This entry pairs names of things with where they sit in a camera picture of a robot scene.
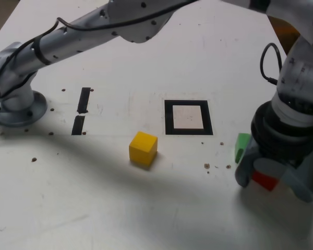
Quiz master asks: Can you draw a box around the brown background furniture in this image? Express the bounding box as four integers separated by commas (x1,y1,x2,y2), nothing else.
267,14,302,57

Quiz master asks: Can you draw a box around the black tape strip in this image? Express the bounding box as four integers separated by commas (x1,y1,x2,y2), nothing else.
71,87,91,136

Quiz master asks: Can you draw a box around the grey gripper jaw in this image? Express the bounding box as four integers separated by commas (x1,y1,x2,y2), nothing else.
252,148,313,203
234,140,261,188

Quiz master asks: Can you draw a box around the red cube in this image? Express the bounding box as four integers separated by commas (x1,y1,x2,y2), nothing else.
251,170,281,192

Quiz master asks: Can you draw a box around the green cube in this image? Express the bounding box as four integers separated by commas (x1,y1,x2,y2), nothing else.
234,133,251,164

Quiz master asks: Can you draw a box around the yellow cube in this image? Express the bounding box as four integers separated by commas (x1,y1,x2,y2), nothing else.
129,131,158,167

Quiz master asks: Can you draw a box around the black tape square outline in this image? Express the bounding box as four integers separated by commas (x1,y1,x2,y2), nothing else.
164,99,214,135

